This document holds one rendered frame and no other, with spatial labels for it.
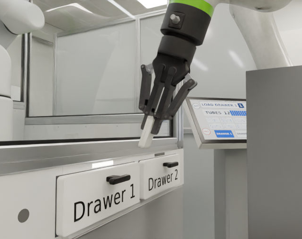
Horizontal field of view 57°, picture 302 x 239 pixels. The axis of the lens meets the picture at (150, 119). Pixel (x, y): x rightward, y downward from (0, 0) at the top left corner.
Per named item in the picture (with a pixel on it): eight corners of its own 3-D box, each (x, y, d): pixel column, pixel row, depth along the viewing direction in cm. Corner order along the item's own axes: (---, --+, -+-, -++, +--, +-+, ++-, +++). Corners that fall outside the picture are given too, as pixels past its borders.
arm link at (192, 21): (216, 26, 59) (178, 18, 63) (201, 3, 49) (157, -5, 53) (207, 53, 60) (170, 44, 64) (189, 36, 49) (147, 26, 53)
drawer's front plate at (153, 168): (179, 183, 104) (179, 154, 105) (143, 200, 78) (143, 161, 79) (175, 182, 105) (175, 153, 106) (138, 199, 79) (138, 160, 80)
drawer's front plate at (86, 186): (139, 202, 76) (139, 162, 77) (62, 238, 50) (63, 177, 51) (134, 201, 77) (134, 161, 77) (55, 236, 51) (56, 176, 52)
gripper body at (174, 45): (154, 30, 55) (140, 74, 56) (193, 38, 52) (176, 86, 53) (169, 41, 62) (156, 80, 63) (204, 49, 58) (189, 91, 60)
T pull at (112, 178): (131, 179, 65) (131, 174, 65) (113, 185, 59) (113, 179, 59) (118, 179, 67) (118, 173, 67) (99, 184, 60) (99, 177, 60)
